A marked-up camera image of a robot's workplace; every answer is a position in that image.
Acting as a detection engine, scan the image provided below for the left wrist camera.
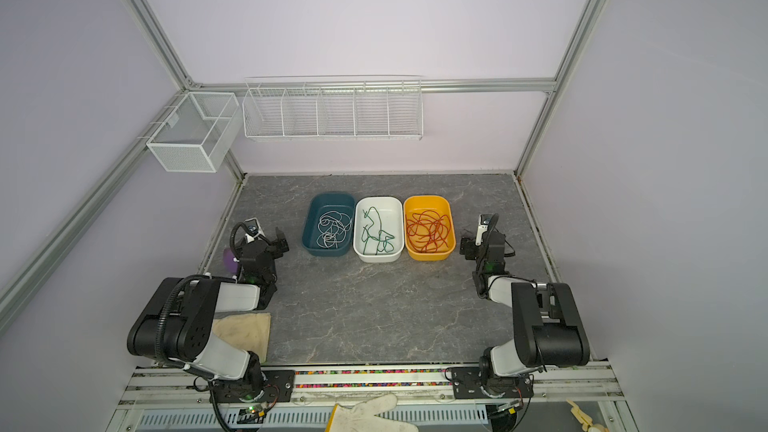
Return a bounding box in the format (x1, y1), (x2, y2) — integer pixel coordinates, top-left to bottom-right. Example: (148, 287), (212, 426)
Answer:
(244, 217), (264, 239)

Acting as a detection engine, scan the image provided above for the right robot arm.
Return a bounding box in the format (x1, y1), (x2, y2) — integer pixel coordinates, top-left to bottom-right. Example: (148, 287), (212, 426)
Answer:
(459, 230), (591, 398)

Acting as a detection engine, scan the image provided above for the purple pink scoop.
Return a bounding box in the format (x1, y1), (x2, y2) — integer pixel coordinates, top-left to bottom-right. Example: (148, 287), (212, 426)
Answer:
(222, 248), (239, 275)

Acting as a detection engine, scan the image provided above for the white cable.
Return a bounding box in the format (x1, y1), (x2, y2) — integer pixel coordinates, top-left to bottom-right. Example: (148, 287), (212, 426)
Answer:
(316, 211), (355, 250)

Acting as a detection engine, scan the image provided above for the teal plastic bin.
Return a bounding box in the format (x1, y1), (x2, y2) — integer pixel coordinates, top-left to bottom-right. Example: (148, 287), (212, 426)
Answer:
(301, 192), (356, 257)

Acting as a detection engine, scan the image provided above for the yellow plastic bin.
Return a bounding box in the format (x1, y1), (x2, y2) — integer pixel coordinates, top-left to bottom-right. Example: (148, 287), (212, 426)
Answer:
(404, 195), (457, 262)

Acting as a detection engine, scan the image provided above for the white plastic bin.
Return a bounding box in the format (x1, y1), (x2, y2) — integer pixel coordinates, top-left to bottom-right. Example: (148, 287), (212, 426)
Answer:
(353, 196), (405, 264)

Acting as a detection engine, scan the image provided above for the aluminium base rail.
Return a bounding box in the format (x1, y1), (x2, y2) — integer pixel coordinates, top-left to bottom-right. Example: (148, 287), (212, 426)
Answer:
(117, 362), (626, 410)

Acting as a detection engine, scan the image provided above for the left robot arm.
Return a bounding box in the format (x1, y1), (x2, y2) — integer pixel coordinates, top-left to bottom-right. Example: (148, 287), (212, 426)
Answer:
(127, 222), (290, 402)

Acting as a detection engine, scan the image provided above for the white wire wall basket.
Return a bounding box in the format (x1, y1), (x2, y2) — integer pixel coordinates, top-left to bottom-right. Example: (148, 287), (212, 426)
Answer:
(241, 75), (424, 140)

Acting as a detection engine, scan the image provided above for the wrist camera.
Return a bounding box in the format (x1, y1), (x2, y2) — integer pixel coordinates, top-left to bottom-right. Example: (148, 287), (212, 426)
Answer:
(244, 217), (264, 239)
(475, 214), (493, 246)

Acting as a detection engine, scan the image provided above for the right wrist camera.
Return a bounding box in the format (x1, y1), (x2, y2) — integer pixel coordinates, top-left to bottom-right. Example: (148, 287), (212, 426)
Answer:
(475, 214), (493, 246)

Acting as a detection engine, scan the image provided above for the green cable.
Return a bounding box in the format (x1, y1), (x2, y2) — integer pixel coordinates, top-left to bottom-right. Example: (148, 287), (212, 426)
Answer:
(358, 206), (398, 256)

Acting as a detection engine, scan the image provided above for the white glove yellow cuff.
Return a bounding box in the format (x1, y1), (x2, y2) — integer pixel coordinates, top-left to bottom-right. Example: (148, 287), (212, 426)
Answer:
(325, 394), (419, 432)

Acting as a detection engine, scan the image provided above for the white mesh box basket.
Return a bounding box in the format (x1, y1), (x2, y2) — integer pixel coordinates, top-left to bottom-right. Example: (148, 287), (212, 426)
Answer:
(147, 92), (243, 173)

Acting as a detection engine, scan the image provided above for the beige work glove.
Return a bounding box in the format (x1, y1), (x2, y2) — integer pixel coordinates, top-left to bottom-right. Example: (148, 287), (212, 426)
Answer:
(212, 312), (271, 363)

